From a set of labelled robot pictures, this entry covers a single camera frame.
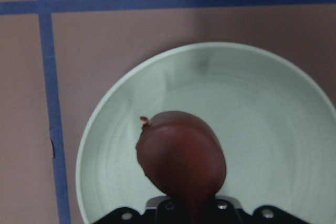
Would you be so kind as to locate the light green plate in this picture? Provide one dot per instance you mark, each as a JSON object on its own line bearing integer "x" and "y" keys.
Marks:
{"x": 275, "y": 124}

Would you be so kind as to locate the brown steamed bun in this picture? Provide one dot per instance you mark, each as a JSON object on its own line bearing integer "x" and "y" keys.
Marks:
{"x": 182, "y": 157}

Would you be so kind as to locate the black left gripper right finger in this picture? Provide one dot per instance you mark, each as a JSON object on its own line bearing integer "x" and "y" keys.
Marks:
{"x": 222, "y": 211}

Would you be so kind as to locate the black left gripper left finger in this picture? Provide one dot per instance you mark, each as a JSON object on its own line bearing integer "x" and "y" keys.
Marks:
{"x": 171, "y": 211}

